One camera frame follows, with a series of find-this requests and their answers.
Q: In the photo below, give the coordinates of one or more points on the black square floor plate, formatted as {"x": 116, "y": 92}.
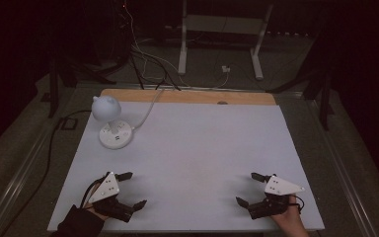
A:
{"x": 69, "y": 123}

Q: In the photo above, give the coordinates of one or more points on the white desk lamp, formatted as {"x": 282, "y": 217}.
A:
{"x": 107, "y": 108}

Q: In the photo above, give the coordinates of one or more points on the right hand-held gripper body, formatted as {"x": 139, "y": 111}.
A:
{"x": 278, "y": 187}

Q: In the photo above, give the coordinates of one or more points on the black stand legs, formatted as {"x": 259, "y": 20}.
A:
{"x": 54, "y": 85}
{"x": 324, "y": 98}

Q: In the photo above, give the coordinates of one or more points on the person's right hand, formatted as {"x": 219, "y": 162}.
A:
{"x": 291, "y": 219}

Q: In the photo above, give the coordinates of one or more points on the person's left hand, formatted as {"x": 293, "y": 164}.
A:
{"x": 90, "y": 204}

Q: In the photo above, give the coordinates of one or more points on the white metal stand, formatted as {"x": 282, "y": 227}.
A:
{"x": 182, "y": 49}

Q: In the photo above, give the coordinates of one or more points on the white plug adapter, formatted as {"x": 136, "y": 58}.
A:
{"x": 225, "y": 69}

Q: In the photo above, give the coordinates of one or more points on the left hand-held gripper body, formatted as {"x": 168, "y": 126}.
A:
{"x": 107, "y": 188}

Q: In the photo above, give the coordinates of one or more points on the white table mat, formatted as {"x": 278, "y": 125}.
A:
{"x": 194, "y": 158}

